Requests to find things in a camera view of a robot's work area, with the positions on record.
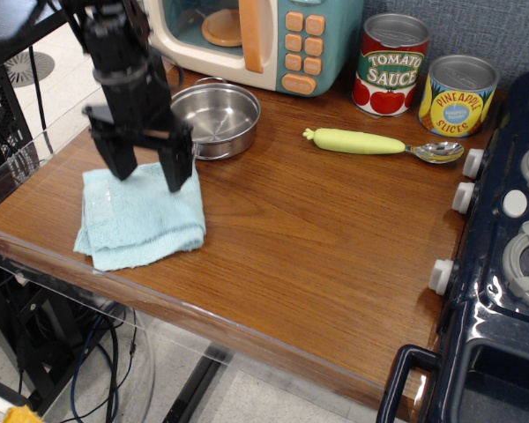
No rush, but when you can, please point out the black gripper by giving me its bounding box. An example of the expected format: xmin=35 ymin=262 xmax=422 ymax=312
xmin=85 ymin=65 xmax=194 ymax=193

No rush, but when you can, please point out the light blue towel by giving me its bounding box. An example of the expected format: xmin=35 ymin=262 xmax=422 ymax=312
xmin=74 ymin=163 xmax=206 ymax=271

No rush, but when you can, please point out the silver metal pot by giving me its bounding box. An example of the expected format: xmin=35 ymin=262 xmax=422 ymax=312
xmin=171 ymin=77 xmax=262 ymax=160

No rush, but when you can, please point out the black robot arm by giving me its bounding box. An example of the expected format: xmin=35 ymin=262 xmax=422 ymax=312
xmin=0 ymin=1 xmax=193 ymax=192

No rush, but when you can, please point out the clear acrylic barrier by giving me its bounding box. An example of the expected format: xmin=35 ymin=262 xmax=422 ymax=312
xmin=0 ymin=43 xmax=230 ymax=367

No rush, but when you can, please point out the black desk at left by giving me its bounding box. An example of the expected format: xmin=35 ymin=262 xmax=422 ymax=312
xmin=0 ymin=0 xmax=96 ymax=177

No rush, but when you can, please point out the teal toy microwave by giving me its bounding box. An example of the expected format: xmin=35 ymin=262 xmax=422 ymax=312
xmin=143 ymin=0 xmax=363 ymax=97

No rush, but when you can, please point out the tomato sauce can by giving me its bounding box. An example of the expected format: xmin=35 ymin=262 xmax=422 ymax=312
xmin=352 ymin=13 xmax=431 ymax=116

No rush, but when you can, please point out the white stove knob lower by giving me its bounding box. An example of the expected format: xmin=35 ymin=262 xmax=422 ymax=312
xmin=428 ymin=259 xmax=454 ymax=295

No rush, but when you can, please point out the white stove knob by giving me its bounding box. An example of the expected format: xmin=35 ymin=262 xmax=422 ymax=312
xmin=452 ymin=182 xmax=475 ymax=214
xmin=463 ymin=148 xmax=485 ymax=180
xmin=428 ymin=259 xmax=454 ymax=295

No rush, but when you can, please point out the white stove knob middle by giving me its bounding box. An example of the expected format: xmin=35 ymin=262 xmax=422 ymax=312
xmin=452 ymin=182 xmax=475 ymax=214

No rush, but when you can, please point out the pineapple slices can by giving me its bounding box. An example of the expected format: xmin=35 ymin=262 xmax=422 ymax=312
xmin=418 ymin=55 xmax=500 ymax=138

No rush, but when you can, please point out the white stove knob upper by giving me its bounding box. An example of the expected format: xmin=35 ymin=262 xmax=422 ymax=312
xmin=463 ymin=148 xmax=485 ymax=180

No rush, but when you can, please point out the dark blue toy stove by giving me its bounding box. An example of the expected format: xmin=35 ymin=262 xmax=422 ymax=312
xmin=377 ymin=72 xmax=529 ymax=422

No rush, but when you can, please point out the blue floor cable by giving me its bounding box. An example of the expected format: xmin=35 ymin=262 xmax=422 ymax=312
xmin=70 ymin=308 xmax=138 ymax=423

